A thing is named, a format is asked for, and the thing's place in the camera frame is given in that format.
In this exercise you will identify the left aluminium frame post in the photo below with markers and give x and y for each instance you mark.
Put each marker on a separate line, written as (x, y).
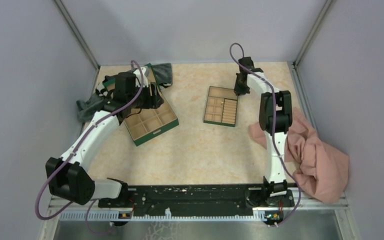
(76, 32)

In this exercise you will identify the green compartment jewelry tray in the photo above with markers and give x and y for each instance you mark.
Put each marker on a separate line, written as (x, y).
(216, 112)

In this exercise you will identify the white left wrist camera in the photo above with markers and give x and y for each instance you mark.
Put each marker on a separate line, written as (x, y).
(141, 77)

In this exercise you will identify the right aluminium frame post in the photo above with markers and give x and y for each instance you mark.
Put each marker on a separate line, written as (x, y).
(313, 31)

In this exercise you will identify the green jewelry box with lid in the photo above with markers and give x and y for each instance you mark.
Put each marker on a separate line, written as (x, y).
(142, 124)

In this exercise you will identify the grey-green zebra plush towel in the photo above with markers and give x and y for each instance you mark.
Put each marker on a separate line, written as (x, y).
(163, 74)

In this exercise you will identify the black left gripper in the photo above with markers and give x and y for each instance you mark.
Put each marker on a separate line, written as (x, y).
(154, 101)

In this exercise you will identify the pink cloth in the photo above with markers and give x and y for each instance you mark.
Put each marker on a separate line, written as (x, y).
(322, 170)

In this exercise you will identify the aluminium frame post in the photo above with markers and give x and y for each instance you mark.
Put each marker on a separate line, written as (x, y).
(313, 31)
(76, 32)

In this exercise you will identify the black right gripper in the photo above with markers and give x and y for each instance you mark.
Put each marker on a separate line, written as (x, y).
(238, 91)

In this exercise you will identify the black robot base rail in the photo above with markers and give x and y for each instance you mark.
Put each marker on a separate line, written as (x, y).
(202, 201)

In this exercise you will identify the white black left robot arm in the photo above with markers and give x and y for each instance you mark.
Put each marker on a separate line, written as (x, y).
(68, 174)

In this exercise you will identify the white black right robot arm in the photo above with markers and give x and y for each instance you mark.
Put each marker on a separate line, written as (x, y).
(275, 119)

